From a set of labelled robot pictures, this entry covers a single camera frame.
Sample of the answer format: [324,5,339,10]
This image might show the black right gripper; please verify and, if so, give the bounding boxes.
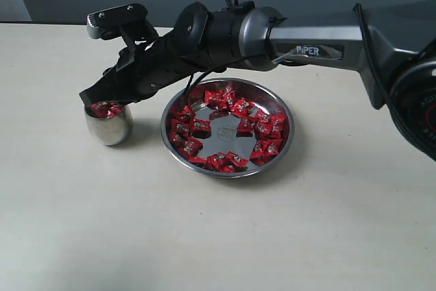
[79,31,198,105]

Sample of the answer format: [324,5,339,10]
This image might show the red candy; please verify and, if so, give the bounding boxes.
[226,151,249,168]
[204,91,227,110]
[189,118,211,138]
[106,103,124,118]
[269,114,286,139]
[249,139,283,166]
[169,119,189,143]
[90,102,109,119]
[230,97,254,117]

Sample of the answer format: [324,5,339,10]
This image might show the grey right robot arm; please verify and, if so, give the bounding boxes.
[80,0,435,158]

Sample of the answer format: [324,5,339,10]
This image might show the stainless steel cup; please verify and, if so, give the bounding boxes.
[84,105,133,147]

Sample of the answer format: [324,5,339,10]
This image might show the stainless steel plate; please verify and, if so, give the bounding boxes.
[161,78,295,179]

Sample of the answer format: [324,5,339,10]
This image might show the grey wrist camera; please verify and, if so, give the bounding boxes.
[87,3,159,42]

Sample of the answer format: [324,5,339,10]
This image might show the black cable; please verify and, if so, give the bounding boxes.
[183,0,290,101]

